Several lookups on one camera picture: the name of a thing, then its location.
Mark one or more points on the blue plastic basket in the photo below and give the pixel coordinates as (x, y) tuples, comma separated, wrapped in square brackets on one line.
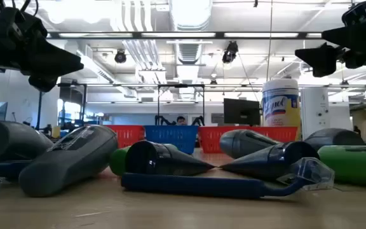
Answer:
[(172, 136)]

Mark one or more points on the silver ventilation duct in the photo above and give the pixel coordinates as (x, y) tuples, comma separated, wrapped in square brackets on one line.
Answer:
[(191, 19)]

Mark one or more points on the black metal rack frame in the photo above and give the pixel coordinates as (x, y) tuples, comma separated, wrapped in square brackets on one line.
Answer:
[(181, 85)]

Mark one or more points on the black metal pole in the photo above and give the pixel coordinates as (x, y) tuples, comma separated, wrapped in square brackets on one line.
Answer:
[(39, 109)]

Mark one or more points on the red plastic basket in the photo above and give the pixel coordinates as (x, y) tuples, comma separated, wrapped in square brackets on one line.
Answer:
[(129, 135), (208, 140), (281, 133)]

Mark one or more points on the white column with sockets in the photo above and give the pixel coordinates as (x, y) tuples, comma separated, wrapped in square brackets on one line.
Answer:
[(314, 111)]

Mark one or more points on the black hanging camera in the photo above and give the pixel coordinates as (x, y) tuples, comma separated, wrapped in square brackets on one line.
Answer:
[(230, 52)]

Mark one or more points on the Lysol wipes canister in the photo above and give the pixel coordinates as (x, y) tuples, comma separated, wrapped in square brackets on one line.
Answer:
[(280, 108)]

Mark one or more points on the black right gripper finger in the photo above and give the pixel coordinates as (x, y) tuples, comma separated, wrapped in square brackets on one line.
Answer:
[(348, 38), (322, 60)]

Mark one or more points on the green travel bottle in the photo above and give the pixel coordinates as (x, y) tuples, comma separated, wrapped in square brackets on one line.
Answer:
[(357, 165), (117, 160)]

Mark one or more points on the black round spotlight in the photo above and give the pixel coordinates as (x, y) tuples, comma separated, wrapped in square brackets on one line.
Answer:
[(120, 56)]

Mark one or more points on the black computer monitor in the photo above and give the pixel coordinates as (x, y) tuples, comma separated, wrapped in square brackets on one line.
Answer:
[(241, 111)]

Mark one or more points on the person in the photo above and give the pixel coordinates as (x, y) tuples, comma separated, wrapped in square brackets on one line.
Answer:
[(181, 121)]

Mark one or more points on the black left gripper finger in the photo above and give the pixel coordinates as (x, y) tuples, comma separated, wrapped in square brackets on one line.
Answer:
[(49, 60), (43, 83)]

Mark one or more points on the black aluminium rig frame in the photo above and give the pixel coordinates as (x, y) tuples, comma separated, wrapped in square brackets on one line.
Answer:
[(218, 35)]

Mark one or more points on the small black robot arm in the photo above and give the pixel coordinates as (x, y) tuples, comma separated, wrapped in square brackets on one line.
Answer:
[(164, 121), (199, 121)]

